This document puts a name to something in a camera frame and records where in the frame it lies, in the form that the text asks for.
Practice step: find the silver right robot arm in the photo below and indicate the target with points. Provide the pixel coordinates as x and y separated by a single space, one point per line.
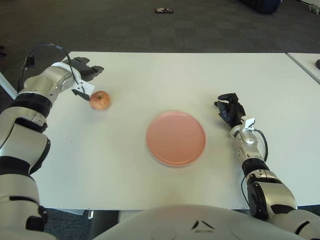
252 150

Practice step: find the grey robot torso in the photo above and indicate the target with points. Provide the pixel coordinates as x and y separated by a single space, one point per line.
175 222

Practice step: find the white table leg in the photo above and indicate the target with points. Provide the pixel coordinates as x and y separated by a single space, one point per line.
7 85

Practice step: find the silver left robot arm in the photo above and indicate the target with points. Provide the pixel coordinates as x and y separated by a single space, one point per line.
37 95

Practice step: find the dark blue bag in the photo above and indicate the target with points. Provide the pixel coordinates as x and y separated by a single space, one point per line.
265 6

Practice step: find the small dark floor object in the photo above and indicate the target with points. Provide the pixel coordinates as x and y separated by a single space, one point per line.
163 10

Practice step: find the small grey toy robot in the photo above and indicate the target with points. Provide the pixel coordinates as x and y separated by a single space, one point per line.
313 8

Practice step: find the pink round plate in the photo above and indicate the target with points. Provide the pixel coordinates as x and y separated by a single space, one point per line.
176 138

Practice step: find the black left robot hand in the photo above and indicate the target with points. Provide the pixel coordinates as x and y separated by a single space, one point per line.
82 70

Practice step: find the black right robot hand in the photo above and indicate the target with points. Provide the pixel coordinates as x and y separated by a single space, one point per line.
232 112

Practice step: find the red apple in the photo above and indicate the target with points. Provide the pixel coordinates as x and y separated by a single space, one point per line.
100 100

